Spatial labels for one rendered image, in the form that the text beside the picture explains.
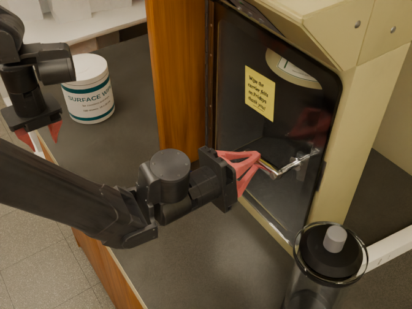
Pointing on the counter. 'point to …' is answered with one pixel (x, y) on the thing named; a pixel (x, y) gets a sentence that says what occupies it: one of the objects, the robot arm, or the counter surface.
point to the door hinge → (206, 64)
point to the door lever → (275, 173)
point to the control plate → (255, 14)
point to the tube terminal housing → (355, 110)
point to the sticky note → (259, 93)
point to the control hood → (321, 26)
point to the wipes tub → (89, 90)
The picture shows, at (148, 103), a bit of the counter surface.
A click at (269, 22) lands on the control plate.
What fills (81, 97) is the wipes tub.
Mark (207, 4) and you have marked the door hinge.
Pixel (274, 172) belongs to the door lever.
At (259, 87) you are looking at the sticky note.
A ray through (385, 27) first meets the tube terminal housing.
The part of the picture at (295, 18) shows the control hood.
